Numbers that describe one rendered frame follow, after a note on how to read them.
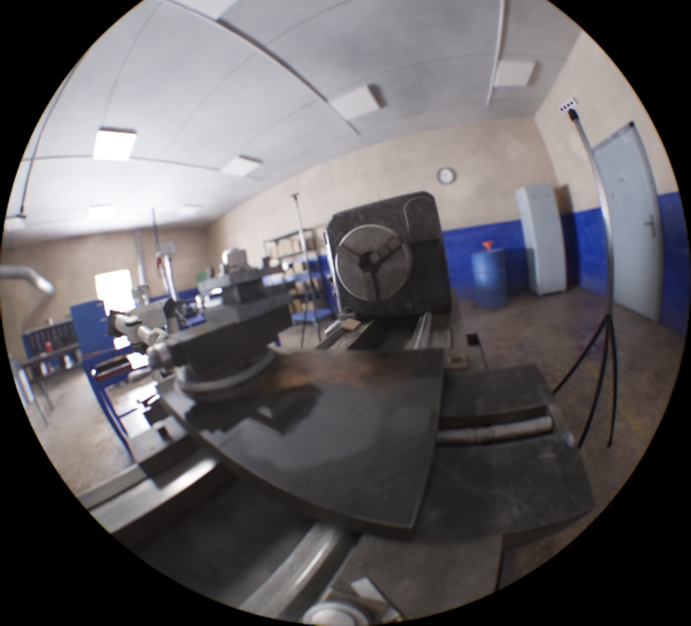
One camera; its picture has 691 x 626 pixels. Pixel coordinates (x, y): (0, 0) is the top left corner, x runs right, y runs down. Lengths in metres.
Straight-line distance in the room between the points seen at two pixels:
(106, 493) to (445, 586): 0.48
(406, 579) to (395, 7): 2.85
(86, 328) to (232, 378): 1.84
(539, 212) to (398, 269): 3.60
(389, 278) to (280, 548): 0.72
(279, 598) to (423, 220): 0.94
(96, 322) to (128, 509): 1.81
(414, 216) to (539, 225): 3.39
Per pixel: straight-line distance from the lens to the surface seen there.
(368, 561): 0.24
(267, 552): 0.45
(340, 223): 0.97
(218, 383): 0.43
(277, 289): 0.54
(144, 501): 0.46
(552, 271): 4.19
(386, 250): 0.65
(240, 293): 0.51
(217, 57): 2.73
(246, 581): 0.45
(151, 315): 1.47
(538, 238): 4.03
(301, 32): 2.61
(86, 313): 2.16
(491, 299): 3.63
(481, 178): 4.43
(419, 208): 0.83
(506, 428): 0.33
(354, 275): 0.72
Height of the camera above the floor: 1.11
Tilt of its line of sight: 5 degrees down
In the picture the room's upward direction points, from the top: 11 degrees counter-clockwise
